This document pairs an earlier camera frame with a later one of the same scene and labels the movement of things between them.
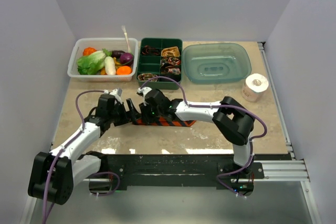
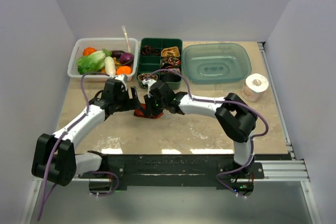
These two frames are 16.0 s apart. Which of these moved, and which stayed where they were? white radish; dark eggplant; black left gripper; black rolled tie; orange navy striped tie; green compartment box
Moved: orange navy striped tie; black left gripper
Stayed: white radish; green compartment box; dark eggplant; black rolled tie
